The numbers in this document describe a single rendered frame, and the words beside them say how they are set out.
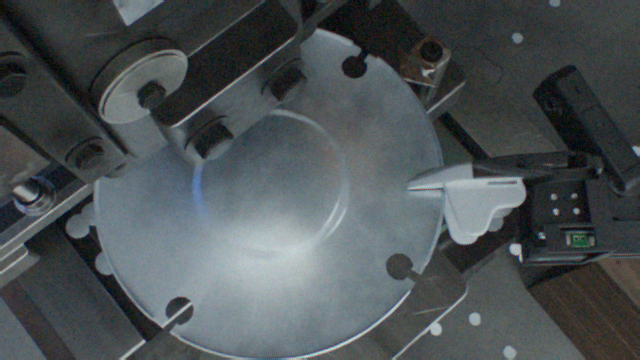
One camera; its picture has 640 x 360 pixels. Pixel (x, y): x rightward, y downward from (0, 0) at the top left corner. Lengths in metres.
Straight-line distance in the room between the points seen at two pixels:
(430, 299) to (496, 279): 0.83
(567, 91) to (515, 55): 0.93
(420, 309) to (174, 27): 0.31
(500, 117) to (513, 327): 0.69
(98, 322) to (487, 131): 0.43
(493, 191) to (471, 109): 0.21
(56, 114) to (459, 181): 0.35
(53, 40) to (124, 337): 0.38
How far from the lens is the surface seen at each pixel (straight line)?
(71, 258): 0.69
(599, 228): 0.59
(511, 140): 0.78
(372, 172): 0.60
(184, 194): 0.60
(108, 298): 0.68
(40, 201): 0.65
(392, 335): 0.58
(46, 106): 0.31
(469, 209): 0.58
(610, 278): 1.10
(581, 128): 0.62
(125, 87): 0.38
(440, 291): 0.59
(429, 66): 0.62
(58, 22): 0.34
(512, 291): 1.41
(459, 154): 0.76
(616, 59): 1.61
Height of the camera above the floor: 1.35
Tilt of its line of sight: 75 degrees down
